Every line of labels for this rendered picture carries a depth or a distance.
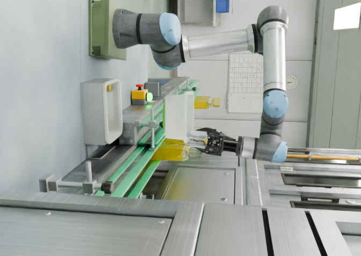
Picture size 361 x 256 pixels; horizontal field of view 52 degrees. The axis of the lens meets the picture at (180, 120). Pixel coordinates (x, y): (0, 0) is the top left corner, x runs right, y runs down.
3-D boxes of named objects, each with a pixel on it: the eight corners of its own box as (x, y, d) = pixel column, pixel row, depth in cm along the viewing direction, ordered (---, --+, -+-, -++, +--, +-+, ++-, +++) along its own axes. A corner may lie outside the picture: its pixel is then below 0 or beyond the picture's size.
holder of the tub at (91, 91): (85, 158, 132) (105, 160, 131) (79, 83, 126) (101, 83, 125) (101, 145, 149) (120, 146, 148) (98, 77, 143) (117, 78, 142)
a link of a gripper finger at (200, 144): (179, 139, 127) (206, 142, 126) (181, 136, 133) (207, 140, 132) (178, 148, 128) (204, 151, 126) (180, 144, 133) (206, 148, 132)
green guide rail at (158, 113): (137, 127, 151) (156, 127, 150) (137, 125, 151) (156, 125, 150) (190, 80, 320) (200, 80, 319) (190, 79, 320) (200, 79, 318)
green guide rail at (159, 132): (138, 144, 153) (157, 145, 151) (137, 142, 152) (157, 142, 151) (190, 89, 321) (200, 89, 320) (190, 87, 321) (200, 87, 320)
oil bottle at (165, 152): (139, 159, 158) (188, 162, 155) (139, 147, 157) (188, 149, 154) (143, 155, 164) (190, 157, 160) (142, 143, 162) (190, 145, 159)
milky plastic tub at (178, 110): (160, 91, 121) (186, 91, 120) (172, 91, 143) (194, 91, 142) (160, 143, 122) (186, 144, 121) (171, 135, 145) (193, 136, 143)
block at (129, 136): (118, 145, 149) (135, 146, 148) (117, 122, 147) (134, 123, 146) (121, 142, 153) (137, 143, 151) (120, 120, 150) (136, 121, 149)
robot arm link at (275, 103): (291, -10, 132) (296, 111, 111) (287, 11, 142) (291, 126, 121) (258, -9, 134) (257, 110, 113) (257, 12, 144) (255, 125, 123)
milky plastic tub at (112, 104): (85, 144, 131) (108, 146, 130) (80, 82, 126) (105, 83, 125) (102, 133, 148) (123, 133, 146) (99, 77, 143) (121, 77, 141)
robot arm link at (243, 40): (147, 29, 147) (284, 8, 142) (154, 51, 161) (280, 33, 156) (148, 53, 142) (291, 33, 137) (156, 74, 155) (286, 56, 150)
